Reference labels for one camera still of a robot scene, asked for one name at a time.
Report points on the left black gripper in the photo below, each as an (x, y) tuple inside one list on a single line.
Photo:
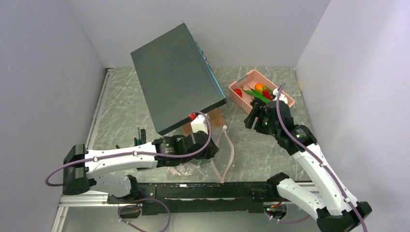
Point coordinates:
[(211, 152)]

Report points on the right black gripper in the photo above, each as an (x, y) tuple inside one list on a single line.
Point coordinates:
[(249, 121)]

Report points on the long green chili pepper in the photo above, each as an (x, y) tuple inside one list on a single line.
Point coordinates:
[(256, 95)]

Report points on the red chili pepper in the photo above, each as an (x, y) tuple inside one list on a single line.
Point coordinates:
[(267, 94)]

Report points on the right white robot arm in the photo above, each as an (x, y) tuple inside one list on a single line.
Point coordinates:
[(336, 209)]

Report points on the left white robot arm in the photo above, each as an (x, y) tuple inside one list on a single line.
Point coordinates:
[(93, 169)]

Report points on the black grape bunch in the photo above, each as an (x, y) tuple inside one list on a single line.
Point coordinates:
[(257, 102)]

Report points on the wooden base board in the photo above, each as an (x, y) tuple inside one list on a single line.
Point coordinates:
[(216, 119)]

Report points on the red wax apple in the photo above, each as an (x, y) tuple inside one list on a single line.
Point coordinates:
[(238, 92)]

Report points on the orange green mango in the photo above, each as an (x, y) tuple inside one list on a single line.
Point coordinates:
[(262, 88)]

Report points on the pink perforated plastic basket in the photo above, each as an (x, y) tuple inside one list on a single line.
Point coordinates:
[(247, 82)]

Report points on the dark tilted monitor panel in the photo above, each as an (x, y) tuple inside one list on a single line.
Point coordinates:
[(176, 79)]

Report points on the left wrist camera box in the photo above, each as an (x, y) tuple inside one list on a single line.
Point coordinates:
[(199, 122)]

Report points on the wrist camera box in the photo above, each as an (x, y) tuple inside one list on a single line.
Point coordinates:
[(282, 97), (199, 122)]

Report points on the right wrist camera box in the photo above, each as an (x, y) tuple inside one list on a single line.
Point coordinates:
[(282, 97)]

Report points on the black front rail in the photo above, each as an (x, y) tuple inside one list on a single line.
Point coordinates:
[(252, 197)]

